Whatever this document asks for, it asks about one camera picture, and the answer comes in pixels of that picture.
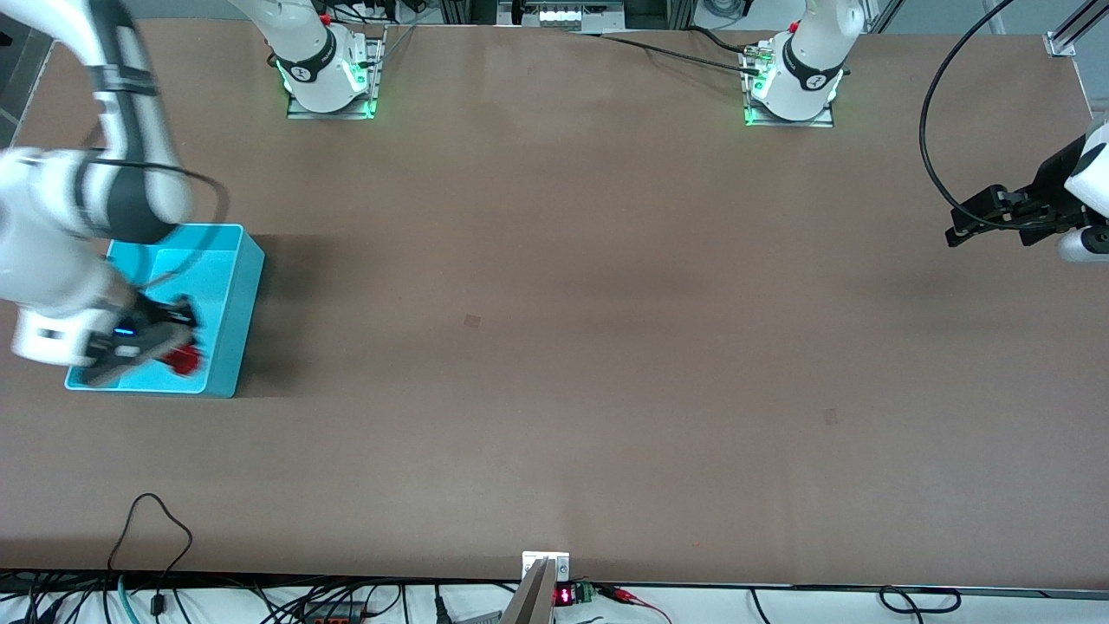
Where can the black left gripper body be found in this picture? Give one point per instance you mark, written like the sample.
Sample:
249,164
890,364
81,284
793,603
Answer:
1046,187

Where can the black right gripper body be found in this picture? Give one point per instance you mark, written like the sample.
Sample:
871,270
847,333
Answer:
154,331

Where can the red beetle toy car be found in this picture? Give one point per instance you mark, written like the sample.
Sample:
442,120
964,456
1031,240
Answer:
184,361

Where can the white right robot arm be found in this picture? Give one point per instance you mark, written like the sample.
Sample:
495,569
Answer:
52,260

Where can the blue plastic box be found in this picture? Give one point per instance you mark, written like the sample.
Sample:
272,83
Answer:
225,286

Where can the black power strip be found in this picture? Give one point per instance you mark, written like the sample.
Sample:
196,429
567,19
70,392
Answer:
333,615

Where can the lit white rack device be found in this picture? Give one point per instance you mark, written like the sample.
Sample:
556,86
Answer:
563,16

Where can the small board with red display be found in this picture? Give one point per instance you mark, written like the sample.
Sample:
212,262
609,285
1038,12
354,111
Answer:
565,595

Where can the aluminium frame profile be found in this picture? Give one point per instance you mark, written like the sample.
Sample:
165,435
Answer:
1066,39

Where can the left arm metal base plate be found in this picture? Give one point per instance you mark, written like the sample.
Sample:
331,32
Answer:
823,122

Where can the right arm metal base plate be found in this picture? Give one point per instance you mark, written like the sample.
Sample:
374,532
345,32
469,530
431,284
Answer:
376,87

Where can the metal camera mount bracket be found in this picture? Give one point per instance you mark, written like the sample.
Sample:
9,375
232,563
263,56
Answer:
541,598

